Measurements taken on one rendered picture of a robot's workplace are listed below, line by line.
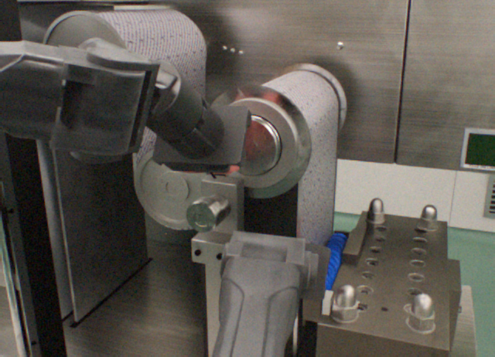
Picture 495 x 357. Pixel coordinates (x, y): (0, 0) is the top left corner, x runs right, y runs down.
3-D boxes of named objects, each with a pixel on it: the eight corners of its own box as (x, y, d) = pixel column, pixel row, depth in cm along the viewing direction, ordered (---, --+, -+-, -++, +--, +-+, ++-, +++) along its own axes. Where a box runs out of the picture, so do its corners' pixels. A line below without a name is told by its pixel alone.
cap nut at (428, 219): (416, 229, 92) (419, 206, 90) (418, 222, 95) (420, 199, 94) (438, 232, 91) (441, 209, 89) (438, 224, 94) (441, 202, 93)
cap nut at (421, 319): (404, 331, 63) (407, 300, 62) (406, 314, 67) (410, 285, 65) (435, 336, 62) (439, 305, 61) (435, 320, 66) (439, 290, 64)
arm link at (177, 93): (151, 123, 42) (187, 66, 42) (95, 93, 45) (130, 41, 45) (186, 152, 48) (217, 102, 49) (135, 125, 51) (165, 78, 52)
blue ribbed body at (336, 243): (300, 311, 71) (301, 289, 70) (330, 246, 91) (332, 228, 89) (325, 315, 70) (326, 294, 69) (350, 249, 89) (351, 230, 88)
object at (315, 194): (294, 307, 71) (298, 182, 64) (328, 238, 91) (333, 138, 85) (297, 308, 70) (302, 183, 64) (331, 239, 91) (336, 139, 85)
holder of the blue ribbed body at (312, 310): (302, 325, 71) (303, 294, 70) (333, 254, 92) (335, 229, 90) (323, 330, 70) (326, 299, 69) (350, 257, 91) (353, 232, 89)
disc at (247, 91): (199, 188, 69) (201, 79, 64) (201, 187, 70) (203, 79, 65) (306, 207, 65) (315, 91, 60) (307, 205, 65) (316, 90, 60)
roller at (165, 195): (137, 222, 74) (131, 143, 70) (209, 171, 97) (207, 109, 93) (213, 234, 70) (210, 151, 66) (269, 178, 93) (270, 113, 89)
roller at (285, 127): (209, 181, 67) (210, 94, 63) (268, 135, 90) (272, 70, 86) (292, 195, 64) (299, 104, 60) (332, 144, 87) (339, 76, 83)
